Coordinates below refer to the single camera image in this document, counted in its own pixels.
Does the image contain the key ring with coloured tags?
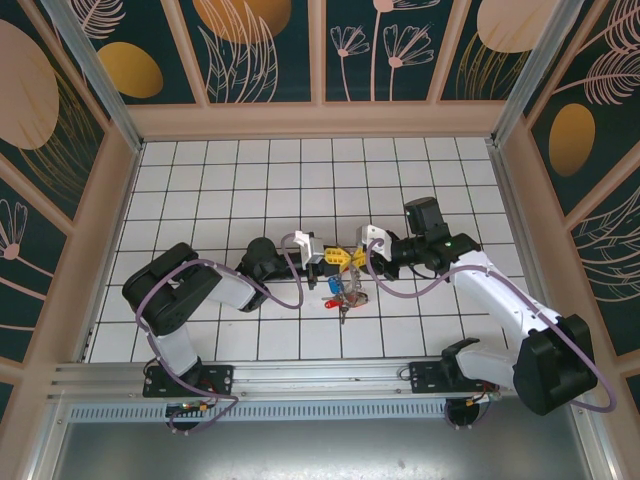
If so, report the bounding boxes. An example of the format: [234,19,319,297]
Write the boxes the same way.
[339,263,372,309]

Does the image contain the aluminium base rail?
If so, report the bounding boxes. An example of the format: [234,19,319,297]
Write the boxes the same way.
[49,360,521,401]

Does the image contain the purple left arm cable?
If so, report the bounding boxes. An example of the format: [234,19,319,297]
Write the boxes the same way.
[137,232,306,435]

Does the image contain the aluminium frame post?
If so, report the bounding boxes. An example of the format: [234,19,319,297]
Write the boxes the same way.
[41,0,146,154]
[490,0,586,147]

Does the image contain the grey metal sheet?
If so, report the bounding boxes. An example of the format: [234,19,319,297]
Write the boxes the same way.
[49,422,599,480]

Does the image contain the aluminium side profile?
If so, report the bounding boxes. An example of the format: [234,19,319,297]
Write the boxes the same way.
[485,141,569,359]

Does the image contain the slotted grey cable duct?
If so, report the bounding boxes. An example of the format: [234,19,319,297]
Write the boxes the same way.
[64,401,576,425]

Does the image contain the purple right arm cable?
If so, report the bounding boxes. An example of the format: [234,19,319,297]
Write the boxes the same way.
[367,237,616,431]

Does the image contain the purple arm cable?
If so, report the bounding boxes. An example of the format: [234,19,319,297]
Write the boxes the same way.
[367,237,616,431]
[137,232,306,435]

